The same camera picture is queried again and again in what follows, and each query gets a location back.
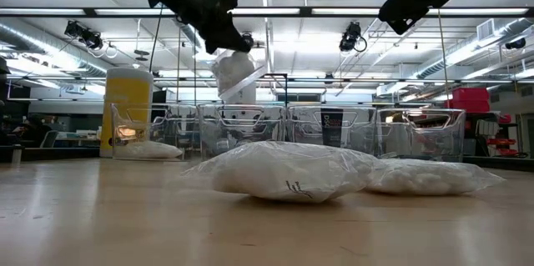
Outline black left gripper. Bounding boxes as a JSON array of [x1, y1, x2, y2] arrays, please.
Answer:
[[160, 0, 243, 54]]

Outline clear vanity pack bag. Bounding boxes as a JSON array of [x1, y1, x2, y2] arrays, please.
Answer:
[[183, 140, 380, 204], [120, 140, 184, 160], [210, 51, 269, 103], [366, 157, 506, 197]]

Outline black pouch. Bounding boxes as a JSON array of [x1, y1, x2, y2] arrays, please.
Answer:
[[320, 108, 344, 148]]

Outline round black ceiling spotlight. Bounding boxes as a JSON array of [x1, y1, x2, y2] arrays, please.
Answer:
[[240, 32, 255, 53]]

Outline white pillar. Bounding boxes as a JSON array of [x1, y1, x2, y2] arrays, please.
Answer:
[[227, 82, 258, 105]]

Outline red storage bins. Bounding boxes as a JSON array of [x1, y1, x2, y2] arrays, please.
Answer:
[[444, 87, 491, 113]]

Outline yellow-labelled wipes canister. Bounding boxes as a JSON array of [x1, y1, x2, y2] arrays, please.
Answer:
[[99, 67, 154, 158]]

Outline small black ceiling spotlight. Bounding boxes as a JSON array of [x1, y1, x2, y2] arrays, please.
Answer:
[[504, 37, 527, 50]]

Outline black double ceiling spotlight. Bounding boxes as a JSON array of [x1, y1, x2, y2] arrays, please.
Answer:
[[64, 19, 104, 51]]

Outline red shelf items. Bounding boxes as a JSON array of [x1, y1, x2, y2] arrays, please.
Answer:
[[486, 113, 518, 158]]

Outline grey chair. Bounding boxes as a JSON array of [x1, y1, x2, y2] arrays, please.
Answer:
[[41, 130, 59, 148]]

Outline person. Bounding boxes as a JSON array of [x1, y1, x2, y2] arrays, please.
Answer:
[[12, 113, 53, 148]]

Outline black spotlight with cable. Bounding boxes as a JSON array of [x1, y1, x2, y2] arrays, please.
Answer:
[[338, 21, 368, 54]]

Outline thin hanging cord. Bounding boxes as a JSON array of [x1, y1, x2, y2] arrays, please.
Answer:
[[436, 9, 450, 100]]

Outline black metal stand frame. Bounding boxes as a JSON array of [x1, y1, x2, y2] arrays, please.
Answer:
[[220, 72, 289, 108]]

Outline black overhead frame beam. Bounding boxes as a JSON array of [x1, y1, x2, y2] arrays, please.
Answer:
[[0, 6, 534, 19]]

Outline silver air duct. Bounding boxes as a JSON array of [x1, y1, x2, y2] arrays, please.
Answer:
[[416, 18, 534, 79]]

